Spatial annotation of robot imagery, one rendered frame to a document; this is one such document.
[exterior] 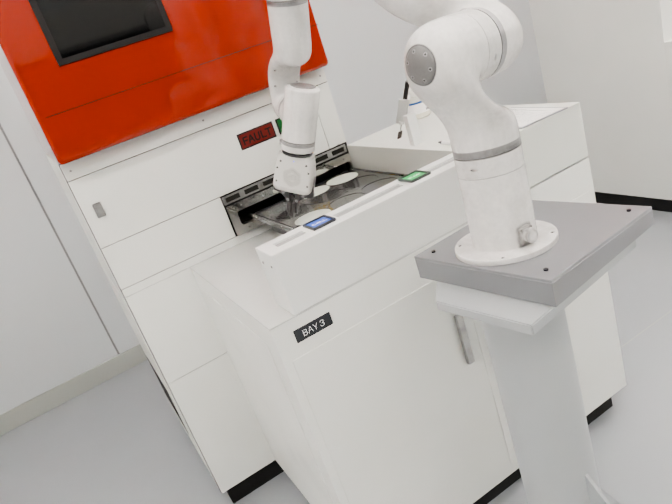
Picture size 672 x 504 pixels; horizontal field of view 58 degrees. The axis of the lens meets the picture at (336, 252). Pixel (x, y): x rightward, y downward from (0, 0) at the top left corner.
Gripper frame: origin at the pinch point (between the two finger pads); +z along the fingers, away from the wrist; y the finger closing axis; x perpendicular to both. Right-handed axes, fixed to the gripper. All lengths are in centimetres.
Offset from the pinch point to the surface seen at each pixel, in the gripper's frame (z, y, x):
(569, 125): -28, 63, 24
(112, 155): -5, -50, -4
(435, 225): -7.7, 37.4, -9.3
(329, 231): -9.4, 17.3, -27.6
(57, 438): 155, -115, 31
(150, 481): 125, -48, 3
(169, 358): 52, -31, -10
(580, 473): 29, 78, -35
